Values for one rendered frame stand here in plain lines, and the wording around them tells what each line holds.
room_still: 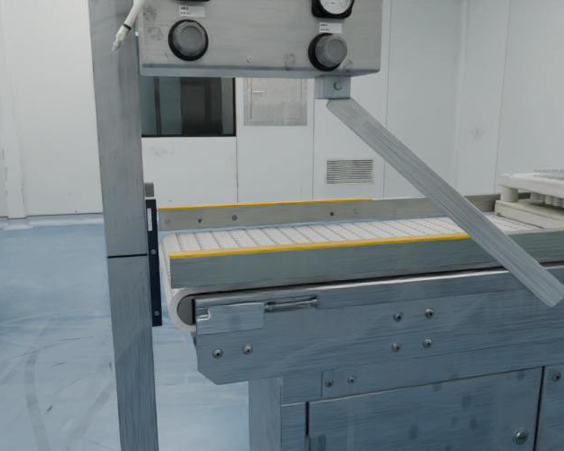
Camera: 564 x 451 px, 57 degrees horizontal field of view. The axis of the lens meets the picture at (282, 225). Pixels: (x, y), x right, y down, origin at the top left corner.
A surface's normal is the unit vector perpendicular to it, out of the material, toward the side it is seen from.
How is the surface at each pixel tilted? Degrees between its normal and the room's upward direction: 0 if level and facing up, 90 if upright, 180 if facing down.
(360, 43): 90
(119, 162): 90
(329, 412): 90
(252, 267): 90
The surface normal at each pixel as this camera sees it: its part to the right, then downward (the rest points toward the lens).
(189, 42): 0.26, 0.20
